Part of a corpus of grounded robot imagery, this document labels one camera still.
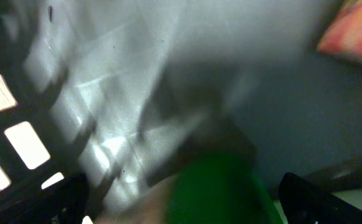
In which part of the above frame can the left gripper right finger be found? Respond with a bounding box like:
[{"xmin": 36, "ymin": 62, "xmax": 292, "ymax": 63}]
[{"xmin": 279, "ymin": 172, "xmax": 362, "ymax": 224}]

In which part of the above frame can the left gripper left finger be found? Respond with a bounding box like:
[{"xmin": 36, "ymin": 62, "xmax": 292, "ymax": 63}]
[{"xmin": 0, "ymin": 174, "xmax": 90, "ymax": 223}]

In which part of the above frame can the green lid jar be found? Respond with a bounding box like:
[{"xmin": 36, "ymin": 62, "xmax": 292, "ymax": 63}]
[{"xmin": 95, "ymin": 153, "xmax": 282, "ymax": 223}]

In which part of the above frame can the small orange carton box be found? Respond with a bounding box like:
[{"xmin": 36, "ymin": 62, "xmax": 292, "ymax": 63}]
[{"xmin": 316, "ymin": 0, "xmax": 362, "ymax": 63}]

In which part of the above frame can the grey plastic mesh basket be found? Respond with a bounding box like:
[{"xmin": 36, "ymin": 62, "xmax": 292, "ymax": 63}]
[{"xmin": 0, "ymin": 1, "xmax": 362, "ymax": 223}]

